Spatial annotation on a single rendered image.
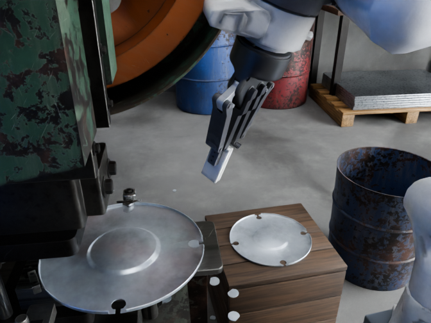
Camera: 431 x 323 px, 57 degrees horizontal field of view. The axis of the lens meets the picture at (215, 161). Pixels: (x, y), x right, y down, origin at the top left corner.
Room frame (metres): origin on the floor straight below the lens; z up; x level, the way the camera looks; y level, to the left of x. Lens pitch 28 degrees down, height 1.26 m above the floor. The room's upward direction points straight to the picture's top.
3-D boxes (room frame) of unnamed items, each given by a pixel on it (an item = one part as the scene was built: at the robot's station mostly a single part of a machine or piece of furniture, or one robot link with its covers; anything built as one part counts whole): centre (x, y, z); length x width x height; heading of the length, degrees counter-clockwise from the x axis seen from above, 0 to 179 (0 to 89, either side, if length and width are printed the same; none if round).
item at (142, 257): (0.56, 0.17, 0.78); 0.29 x 0.29 x 0.01
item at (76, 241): (0.54, 0.30, 0.86); 0.20 x 0.16 x 0.05; 7
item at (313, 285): (1.12, -0.20, 0.18); 0.40 x 0.38 x 0.35; 103
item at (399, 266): (1.40, -0.71, 0.24); 0.42 x 0.42 x 0.48
